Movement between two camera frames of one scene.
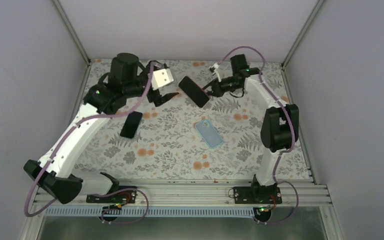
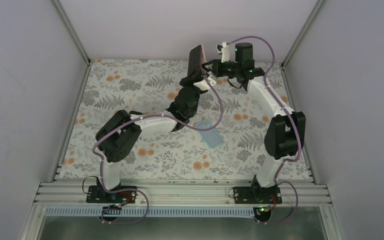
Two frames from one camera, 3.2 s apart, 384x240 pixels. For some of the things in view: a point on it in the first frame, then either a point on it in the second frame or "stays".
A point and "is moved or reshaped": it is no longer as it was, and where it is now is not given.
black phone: [194, 91] is moved or reshaped
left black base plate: [123, 196] stays
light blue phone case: [209, 134] stays
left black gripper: [161, 100] to [184, 82]
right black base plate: [257, 194] stays
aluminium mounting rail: [296, 192] stays
